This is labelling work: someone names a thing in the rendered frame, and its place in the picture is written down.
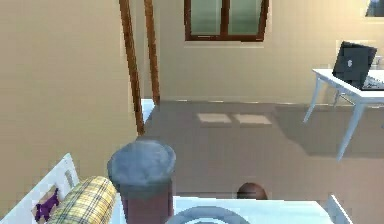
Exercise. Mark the white table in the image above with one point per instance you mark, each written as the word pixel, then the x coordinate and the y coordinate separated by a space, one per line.
pixel 260 210

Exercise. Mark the brown framed window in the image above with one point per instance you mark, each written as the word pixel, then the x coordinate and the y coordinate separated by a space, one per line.
pixel 225 20

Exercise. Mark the white desk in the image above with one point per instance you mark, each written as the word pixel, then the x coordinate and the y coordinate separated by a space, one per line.
pixel 353 96

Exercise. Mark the black laptop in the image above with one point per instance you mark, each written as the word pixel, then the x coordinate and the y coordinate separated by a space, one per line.
pixel 354 63

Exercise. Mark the brown wooden door frame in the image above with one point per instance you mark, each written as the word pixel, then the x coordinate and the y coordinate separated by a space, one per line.
pixel 132 66

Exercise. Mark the yellow plaid pillow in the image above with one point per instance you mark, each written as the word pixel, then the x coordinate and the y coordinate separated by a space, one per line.
pixel 87 201

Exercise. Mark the white framed wall picture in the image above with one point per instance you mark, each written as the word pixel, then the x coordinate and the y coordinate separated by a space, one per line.
pixel 374 8

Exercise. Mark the grey topped maroon stool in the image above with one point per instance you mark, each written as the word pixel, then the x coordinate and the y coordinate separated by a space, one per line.
pixel 143 180

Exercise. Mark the brown ball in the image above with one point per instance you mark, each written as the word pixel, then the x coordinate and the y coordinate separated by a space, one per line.
pixel 252 192

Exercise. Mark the grey round plate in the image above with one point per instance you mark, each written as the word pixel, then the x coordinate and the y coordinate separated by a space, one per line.
pixel 206 215

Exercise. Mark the purple cloth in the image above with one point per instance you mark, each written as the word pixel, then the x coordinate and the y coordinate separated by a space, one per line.
pixel 47 206

